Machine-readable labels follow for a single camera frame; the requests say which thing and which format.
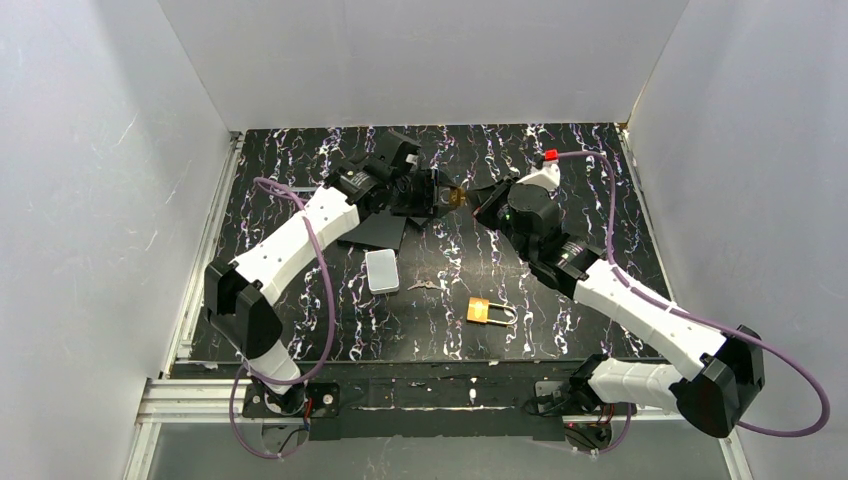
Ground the small brass padlock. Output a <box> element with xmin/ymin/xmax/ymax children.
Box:
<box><xmin>448</xmin><ymin>187</ymin><xmax>466</xmax><ymax>208</ymax></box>

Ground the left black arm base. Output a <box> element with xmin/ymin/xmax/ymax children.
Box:
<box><xmin>240</xmin><ymin>380</ymin><xmax>341</xmax><ymax>457</ymax></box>

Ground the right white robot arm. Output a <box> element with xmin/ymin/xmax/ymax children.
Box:
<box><xmin>467</xmin><ymin>178</ymin><xmax>764</xmax><ymax>438</ymax></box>

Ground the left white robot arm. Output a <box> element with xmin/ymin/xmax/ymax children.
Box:
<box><xmin>203</xmin><ymin>130</ymin><xmax>465</xmax><ymax>396</ymax></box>

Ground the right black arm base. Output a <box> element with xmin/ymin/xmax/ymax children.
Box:
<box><xmin>522</xmin><ymin>381</ymin><xmax>638</xmax><ymax>458</ymax></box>

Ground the black square plate left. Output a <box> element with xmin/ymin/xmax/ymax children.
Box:
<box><xmin>338</xmin><ymin>212</ymin><xmax>407</xmax><ymax>251</ymax></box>

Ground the white rectangular box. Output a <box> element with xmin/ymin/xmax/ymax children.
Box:
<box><xmin>365</xmin><ymin>249</ymin><xmax>400</xmax><ymax>295</ymax></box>

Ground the large brass padlock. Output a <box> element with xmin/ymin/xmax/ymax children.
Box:
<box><xmin>465</xmin><ymin>297</ymin><xmax>517</xmax><ymax>327</ymax></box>

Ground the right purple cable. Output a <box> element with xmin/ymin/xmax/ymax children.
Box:
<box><xmin>556</xmin><ymin>150</ymin><xmax>831</xmax><ymax>439</ymax></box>

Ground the purple cable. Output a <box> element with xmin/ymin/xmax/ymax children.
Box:
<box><xmin>228</xmin><ymin>176</ymin><xmax>338</xmax><ymax>461</ymax></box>
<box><xmin>556</xmin><ymin>150</ymin><xmax>831</xmax><ymax>439</ymax></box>

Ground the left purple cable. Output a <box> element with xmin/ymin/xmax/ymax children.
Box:
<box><xmin>228</xmin><ymin>176</ymin><xmax>338</xmax><ymax>461</ymax></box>

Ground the aluminium frame rail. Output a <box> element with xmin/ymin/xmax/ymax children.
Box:
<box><xmin>123</xmin><ymin>132</ymin><xmax>245</xmax><ymax>479</ymax></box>

